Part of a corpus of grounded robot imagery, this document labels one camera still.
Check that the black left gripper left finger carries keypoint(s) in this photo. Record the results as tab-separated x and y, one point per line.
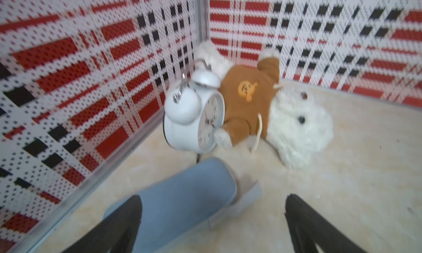
116	233

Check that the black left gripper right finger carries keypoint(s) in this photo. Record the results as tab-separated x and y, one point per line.
309	230

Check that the white teddy bear brown shirt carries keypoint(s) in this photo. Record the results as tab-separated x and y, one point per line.
257	104

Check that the white alarm clock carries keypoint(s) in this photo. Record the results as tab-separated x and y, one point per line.
193	109

